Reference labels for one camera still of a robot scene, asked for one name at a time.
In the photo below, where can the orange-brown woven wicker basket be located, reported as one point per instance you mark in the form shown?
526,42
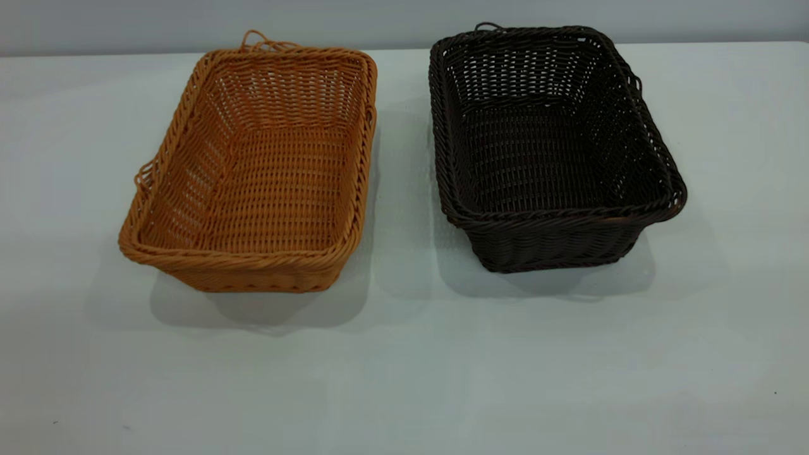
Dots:
278,189

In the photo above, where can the dark brown woven wicker basket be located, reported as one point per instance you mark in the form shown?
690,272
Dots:
531,170

